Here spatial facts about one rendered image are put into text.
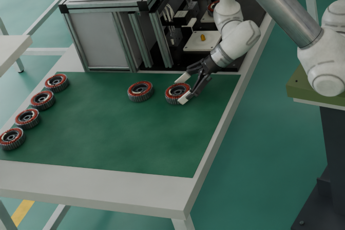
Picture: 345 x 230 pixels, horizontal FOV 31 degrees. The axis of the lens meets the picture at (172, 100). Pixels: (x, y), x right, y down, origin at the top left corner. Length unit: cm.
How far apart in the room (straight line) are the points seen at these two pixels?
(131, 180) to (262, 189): 104
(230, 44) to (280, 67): 153
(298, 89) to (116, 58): 88
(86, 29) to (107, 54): 15
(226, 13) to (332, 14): 46
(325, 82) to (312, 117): 139
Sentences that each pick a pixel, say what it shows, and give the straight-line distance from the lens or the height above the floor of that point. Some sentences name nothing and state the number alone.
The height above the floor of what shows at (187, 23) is 88.
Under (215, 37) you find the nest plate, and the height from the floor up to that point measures 78.
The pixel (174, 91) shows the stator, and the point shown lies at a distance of 259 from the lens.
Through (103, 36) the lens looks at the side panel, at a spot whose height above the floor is 94.
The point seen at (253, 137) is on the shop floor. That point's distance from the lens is 346.
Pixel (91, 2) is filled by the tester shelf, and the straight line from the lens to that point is 273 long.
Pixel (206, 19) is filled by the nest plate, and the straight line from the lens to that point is 303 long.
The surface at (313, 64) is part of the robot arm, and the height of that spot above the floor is 101.
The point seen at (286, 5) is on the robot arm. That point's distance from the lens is 209.
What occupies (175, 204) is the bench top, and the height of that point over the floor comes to 75.
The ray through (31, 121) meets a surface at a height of 78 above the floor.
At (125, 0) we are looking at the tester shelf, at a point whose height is 112.
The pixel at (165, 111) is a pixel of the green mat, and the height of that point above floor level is 75.
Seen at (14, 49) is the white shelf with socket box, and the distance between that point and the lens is 238.
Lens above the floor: 224
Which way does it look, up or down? 35 degrees down
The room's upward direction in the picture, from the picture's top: 17 degrees counter-clockwise
